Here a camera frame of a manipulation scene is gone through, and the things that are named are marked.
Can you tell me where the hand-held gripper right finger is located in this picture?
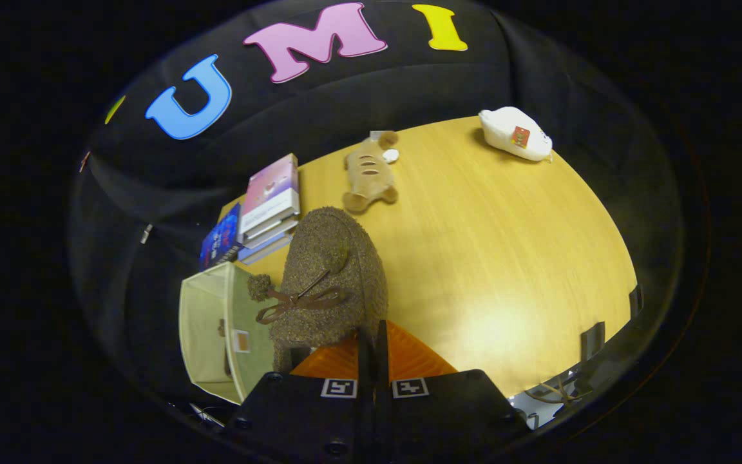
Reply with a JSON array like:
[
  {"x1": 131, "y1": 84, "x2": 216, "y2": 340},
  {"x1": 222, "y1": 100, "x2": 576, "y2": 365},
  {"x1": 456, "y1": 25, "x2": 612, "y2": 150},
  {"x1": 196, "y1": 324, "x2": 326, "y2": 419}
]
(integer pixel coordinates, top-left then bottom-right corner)
[{"x1": 375, "y1": 319, "x2": 531, "y2": 464}]

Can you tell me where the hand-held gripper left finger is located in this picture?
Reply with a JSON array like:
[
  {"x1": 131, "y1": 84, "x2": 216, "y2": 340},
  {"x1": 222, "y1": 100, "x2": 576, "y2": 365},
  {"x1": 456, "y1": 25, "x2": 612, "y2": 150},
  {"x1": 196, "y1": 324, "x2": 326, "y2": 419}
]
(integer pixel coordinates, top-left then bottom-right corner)
[{"x1": 225, "y1": 326, "x2": 376, "y2": 464}]

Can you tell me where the green fabric storage box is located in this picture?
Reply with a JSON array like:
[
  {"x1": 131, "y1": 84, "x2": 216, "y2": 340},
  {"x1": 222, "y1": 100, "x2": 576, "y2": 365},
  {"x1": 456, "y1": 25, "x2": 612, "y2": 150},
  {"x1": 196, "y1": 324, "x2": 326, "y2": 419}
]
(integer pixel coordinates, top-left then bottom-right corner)
[{"x1": 178, "y1": 260, "x2": 283, "y2": 406}]

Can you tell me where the pale blue book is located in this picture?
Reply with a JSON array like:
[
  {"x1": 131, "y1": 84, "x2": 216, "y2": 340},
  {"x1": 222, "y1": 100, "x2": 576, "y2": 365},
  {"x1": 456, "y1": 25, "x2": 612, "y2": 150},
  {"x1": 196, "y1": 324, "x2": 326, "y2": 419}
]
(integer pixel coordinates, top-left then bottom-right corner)
[{"x1": 237, "y1": 231, "x2": 295, "y2": 267}]

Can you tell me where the white book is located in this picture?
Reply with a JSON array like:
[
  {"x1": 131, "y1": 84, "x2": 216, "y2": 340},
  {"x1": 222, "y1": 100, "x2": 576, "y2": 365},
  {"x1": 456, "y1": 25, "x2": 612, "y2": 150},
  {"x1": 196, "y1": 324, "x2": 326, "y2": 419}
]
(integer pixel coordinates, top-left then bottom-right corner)
[{"x1": 242, "y1": 215, "x2": 300, "y2": 249}]

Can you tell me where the tan bread plush toy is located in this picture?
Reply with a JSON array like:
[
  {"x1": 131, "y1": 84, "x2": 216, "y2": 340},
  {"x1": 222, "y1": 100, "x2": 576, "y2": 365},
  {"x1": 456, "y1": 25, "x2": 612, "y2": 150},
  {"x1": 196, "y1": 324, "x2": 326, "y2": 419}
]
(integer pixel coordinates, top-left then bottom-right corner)
[{"x1": 343, "y1": 130, "x2": 401, "y2": 214}]

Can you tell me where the pink book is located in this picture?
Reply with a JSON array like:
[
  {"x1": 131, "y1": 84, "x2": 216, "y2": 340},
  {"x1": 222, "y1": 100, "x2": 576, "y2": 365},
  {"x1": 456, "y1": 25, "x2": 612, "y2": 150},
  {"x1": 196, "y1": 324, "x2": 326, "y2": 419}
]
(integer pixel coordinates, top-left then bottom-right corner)
[{"x1": 238, "y1": 153, "x2": 301, "y2": 237}]

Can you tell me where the white plush toy red tag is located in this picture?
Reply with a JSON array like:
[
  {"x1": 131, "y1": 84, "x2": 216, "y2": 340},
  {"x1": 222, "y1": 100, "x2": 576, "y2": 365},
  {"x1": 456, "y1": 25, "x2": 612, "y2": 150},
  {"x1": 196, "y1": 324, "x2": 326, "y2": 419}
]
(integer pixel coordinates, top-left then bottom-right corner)
[{"x1": 478, "y1": 106, "x2": 554, "y2": 162}]

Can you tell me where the black backdrop cloth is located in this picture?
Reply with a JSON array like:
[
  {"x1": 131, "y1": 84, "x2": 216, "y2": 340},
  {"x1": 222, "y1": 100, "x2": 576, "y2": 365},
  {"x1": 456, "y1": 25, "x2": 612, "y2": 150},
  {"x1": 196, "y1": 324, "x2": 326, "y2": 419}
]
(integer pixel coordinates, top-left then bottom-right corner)
[{"x1": 68, "y1": 0, "x2": 689, "y2": 403}]

